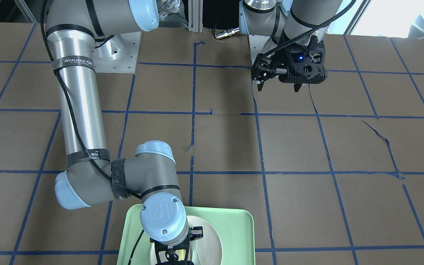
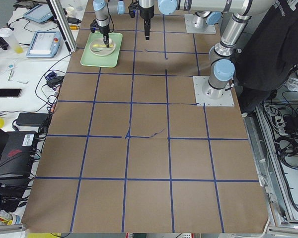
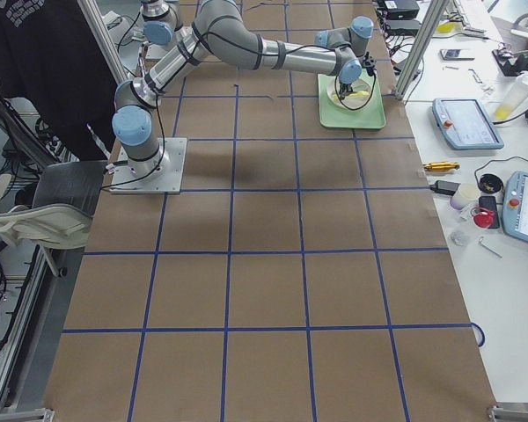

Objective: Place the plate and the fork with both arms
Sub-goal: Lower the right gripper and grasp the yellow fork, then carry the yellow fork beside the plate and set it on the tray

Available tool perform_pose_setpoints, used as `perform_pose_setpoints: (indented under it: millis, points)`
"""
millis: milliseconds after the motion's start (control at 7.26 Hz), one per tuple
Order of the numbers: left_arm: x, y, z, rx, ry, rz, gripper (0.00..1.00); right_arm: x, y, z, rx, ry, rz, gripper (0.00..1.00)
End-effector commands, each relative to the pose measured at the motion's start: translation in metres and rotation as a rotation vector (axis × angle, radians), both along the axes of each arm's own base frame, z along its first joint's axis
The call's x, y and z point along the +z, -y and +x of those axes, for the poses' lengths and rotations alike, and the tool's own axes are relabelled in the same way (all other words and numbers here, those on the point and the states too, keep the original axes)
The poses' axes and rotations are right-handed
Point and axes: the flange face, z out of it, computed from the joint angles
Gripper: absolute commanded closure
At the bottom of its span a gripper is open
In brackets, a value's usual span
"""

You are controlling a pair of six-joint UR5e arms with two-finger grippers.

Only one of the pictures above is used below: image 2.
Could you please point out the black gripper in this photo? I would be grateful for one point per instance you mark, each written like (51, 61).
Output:
(146, 21)
(104, 29)

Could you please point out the white round plate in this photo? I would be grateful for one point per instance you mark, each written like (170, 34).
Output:
(100, 41)

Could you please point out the pale green plastic spoon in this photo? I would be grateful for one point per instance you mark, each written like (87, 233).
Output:
(102, 50)

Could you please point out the yellow plastic fork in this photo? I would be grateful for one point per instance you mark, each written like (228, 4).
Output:
(102, 46)

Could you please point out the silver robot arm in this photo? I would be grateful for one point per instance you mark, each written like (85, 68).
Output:
(103, 11)
(222, 69)

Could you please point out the light green plastic tray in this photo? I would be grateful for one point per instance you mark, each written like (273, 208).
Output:
(90, 59)

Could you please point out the white paper cup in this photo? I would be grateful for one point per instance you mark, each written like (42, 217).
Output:
(70, 11)

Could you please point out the near teach pendant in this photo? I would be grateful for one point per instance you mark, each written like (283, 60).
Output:
(44, 44)

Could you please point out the teach pendant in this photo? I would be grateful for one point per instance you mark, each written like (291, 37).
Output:
(39, 14)
(44, 44)

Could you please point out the far teach pendant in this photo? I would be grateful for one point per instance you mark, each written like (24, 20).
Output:
(39, 14)

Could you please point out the plastic cup with yellow drink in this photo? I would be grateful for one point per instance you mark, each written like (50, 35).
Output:
(8, 35)

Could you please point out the black power adapter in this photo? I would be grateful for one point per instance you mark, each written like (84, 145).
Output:
(31, 119)

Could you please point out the black smartphone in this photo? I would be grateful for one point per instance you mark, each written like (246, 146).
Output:
(10, 92)

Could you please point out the person in black clothes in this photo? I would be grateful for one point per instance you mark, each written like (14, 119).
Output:
(266, 60)

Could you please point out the black computer box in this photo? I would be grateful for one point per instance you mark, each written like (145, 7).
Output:
(16, 159)

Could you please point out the aluminium frame post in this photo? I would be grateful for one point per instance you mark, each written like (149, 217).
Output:
(62, 23)

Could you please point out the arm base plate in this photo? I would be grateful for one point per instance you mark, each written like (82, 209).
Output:
(196, 24)
(205, 95)

